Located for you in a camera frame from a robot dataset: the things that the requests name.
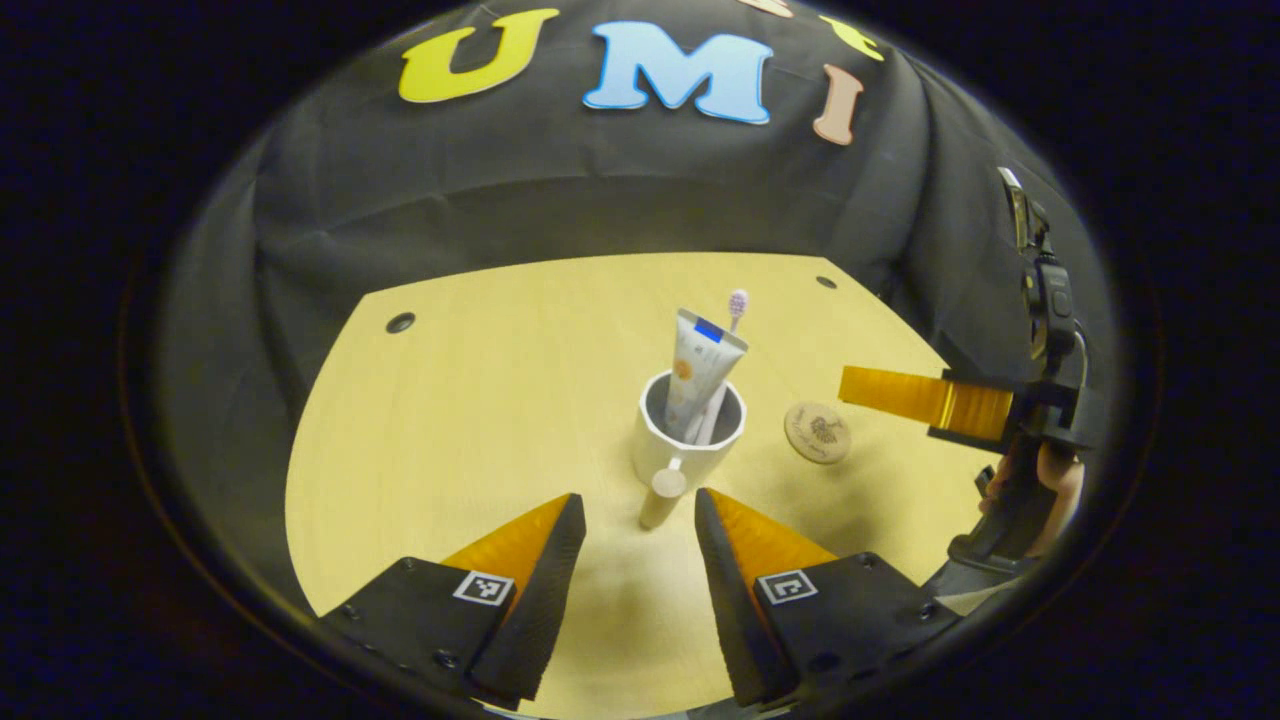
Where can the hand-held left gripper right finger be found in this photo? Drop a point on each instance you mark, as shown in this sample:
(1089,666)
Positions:
(735,610)

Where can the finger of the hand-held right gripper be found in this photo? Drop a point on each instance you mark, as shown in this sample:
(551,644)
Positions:
(920,400)

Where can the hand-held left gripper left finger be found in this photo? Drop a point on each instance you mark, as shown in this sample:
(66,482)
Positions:
(540,610)

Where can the round wooden coaster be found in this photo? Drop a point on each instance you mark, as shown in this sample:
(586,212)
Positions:
(817,432)

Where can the white toothbrush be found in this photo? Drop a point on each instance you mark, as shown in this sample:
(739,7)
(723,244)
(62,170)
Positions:
(737,303)

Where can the white toothpaste tube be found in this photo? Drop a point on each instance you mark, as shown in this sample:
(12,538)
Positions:
(695,375)

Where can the wooden desktop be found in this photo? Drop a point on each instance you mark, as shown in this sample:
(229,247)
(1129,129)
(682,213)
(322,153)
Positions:
(480,420)

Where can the black backdrop cloth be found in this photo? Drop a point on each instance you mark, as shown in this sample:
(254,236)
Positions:
(600,190)

